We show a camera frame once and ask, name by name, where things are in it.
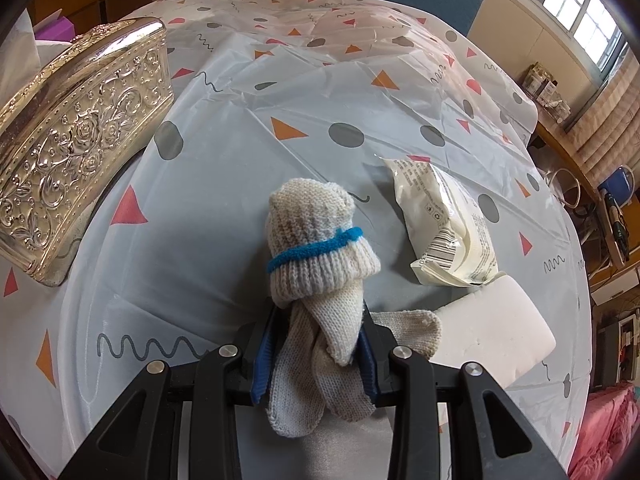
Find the purple box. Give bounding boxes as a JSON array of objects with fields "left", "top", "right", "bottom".
[{"left": 32, "top": 15, "right": 76, "bottom": 43}]

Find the white plastic packet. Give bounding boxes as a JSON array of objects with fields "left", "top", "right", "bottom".
[{"left": 382, "top": 156, "right": 506, "bottom": 288}]

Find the blue plastic container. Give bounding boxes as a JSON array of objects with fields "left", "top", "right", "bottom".
[{"left": 597, "top": 165, "right": 638, "bottom": 200}]

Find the white knit gloves blue band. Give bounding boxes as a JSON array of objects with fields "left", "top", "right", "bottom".
[{"left": 265, "top": 178, "right": 443, "bottom": 439}]

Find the pink cloth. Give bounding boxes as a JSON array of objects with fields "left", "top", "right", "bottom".
[{"left": 567, "top": 382, "right": 640, "bottom": 480}]

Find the checked curtain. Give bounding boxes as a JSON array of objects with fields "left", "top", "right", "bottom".
[{"left": 570, "top": 55, "right": 640, "bottom": 181}]

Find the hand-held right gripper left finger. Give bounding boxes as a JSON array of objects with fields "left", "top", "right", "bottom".
[{"left": 57, "top": 305, "right": 281, "bottom": 480}]

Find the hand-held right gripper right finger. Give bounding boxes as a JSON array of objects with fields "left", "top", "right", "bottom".
[{"left": 357, "top": 302, "right": 571, "bottom": 480}]

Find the white tissue paper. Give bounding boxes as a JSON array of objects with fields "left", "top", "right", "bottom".
[{"left": 0, "top": 10, "right": 66, "bottom": 111}]

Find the wooden desk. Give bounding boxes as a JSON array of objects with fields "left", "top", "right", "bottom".
[{"left": 535, "top": 120, "right": 603, "bottom": 203}]

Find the printed plastic tablecloth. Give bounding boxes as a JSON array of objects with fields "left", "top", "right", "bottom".
[{"left": 0, "top": 0, "right": 593, "bottom": 480}]

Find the golden ornate box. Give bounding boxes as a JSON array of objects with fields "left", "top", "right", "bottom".
[{"left": 0, "top": 16, "right": 175, "bottom": 288}]

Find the white cable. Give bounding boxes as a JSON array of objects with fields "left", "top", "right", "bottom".
[{"left": 547, "top": 167, "right": 585, "bottom": 211}]

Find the wire basket with boxes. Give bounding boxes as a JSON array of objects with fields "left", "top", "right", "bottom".
[{"left": 522, "top": 62, "right": 571, "bottom": 123}]

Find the white foam block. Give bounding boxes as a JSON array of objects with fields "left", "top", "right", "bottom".
[{"left": 430, "top": 272, "right": 557, "bottom": 391}]

